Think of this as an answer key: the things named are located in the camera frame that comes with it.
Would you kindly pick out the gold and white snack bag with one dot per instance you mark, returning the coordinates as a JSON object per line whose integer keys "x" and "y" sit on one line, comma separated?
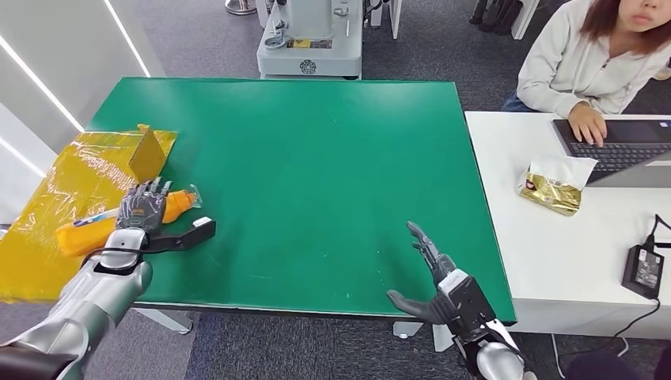
{"x": 553, "y": 186}

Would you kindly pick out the chrome chair base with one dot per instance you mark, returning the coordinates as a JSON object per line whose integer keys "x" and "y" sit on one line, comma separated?
{"x": 240, "y": 6}

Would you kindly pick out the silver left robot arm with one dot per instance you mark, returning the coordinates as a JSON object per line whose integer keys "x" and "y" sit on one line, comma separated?
{"x": 89, "y": 304}

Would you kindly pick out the black power adapter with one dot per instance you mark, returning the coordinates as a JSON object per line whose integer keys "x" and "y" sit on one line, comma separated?
{"x": 642, "y": 271}

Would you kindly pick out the dark items on floor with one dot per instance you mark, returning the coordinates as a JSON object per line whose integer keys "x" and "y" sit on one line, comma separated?
{"x": 494, "y": 15}

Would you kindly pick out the white furniture panel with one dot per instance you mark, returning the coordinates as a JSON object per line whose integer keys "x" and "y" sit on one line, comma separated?
{"x": 393, "y": 18}

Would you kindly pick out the person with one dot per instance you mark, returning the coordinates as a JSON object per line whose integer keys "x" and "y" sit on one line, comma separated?
{"x": 576, "y": 63}

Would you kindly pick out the white desk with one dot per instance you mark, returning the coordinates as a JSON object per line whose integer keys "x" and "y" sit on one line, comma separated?
{"x": 555, "y": 262}

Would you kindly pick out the grey robot base machine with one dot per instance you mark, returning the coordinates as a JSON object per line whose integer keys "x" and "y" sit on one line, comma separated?
{"x": 309, "y": 52}

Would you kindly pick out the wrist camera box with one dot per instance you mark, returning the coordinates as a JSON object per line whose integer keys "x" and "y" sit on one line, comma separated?
{"x": 188, "y": 236}
{"x": 464, "y": 301}

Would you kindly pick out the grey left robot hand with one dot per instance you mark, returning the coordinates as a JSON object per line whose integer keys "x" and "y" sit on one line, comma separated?
{"x": 141, "y": 207}

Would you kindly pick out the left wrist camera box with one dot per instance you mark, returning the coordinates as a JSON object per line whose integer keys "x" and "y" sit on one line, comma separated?
{"x": 188, "y": 236}

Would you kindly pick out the yellow taped cardboard box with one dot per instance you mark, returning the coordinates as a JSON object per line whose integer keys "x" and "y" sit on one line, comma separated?
{"x": 47, "y": 210}

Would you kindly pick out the person's hand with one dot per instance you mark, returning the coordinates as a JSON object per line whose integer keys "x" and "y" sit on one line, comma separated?
{"x": 587, "y": 123}

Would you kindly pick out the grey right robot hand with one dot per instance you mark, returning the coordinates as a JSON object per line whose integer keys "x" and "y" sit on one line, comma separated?
{"x": 432, "y": 307}

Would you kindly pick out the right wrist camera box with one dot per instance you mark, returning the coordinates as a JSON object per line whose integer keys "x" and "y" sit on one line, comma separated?
{"x": 464, "y": 301}

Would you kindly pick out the grey laptop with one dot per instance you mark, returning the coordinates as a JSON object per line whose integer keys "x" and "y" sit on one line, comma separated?
{"x": 618, "y": 149}

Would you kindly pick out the orange detergent bottle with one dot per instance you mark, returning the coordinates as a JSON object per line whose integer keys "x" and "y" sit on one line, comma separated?
{"x": 86, "y": 238}

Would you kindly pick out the white table foot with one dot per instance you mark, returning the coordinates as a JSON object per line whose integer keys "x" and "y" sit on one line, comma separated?
{"x": 414, "y": 329}
{"x": 167, "y": 320}

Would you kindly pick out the white furniture leg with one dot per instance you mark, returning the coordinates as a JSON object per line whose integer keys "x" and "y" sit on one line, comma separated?
{"x": 522, "y": 18}

